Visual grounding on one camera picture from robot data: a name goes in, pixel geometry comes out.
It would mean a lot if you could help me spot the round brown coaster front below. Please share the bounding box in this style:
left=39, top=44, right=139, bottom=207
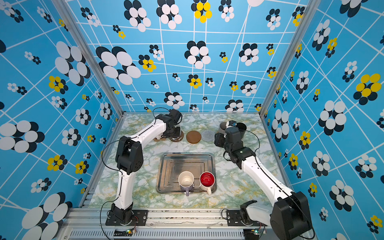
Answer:
left=170, top=131, right=184, bottom=143

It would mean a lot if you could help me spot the round brown coaster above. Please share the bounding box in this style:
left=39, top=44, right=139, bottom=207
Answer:
left=186, top=131, right=202, bottom=144
left=170, top=131, right=184, bottom=143

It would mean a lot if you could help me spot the black mug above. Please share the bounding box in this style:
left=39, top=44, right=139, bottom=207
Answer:
left=236, top=123, right=247, bottom=139

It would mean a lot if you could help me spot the paw print wooden coaster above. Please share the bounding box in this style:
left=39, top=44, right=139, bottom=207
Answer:
left=154, top=136, right=167, bottom=142

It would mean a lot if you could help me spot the grey silicone round coaster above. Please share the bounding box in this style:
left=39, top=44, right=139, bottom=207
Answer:
left=201, top=130, right=216, bottom=142

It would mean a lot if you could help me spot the red interior white mug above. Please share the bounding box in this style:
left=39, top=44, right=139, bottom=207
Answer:
left=200, top=172, right=216, bottom=195

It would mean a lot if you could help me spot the white mug purple handle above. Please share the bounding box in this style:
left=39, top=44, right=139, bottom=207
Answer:
left=178, top=171, right=195, bottom=197

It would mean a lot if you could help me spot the grey metallic mug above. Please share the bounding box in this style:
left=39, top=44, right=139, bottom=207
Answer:
left=218, top=122, right=227, bottom=135

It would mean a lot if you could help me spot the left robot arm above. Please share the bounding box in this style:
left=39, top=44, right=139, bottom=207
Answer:
left=106, top=109, right=183, bottom=226

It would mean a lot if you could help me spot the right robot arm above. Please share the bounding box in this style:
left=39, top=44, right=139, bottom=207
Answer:
left=214, top=127, right=314, bottom=240

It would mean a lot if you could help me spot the metal serving tray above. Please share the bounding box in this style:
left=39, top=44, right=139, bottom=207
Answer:
left=156, top=153, right=217, bottom=195

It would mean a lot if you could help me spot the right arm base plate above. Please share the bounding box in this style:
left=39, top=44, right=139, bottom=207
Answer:
left=223, top=210, right=265, bottom=228

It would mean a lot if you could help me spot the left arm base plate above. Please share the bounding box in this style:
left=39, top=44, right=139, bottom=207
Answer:
left=106, top=210, right=149, bottom=227

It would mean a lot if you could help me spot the aluminium front frame rail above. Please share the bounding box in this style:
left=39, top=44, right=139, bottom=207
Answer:
left=57, top=208, right=278, bottom=240

